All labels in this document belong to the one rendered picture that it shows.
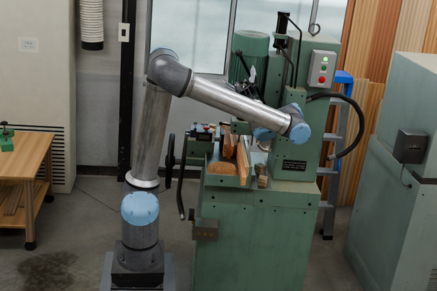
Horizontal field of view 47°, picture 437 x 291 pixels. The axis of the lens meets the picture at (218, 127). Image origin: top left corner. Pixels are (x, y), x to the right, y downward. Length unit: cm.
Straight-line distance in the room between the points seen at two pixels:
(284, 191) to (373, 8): 184
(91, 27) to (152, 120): 168
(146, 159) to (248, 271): 94
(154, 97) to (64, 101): 173
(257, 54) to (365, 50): 168
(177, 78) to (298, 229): 114
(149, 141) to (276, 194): 74
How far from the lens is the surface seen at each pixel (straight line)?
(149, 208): 199
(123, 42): 367
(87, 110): 393
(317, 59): 228
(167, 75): 179
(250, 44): 231
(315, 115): 243
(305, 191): 248
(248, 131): 249
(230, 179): 231
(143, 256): 208
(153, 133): 200
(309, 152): 250
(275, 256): 265
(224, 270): 267
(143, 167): 208
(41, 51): 354
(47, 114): 367
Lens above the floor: 194
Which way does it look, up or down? 21 degrees down
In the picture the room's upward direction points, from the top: 6 degrees clockwise
